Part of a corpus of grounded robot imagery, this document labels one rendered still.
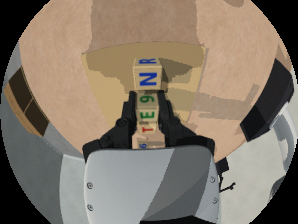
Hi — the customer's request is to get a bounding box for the tan flat mat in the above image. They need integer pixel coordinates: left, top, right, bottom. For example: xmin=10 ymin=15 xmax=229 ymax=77
xmin=80 ymin=42 xmax=206 ymax=128

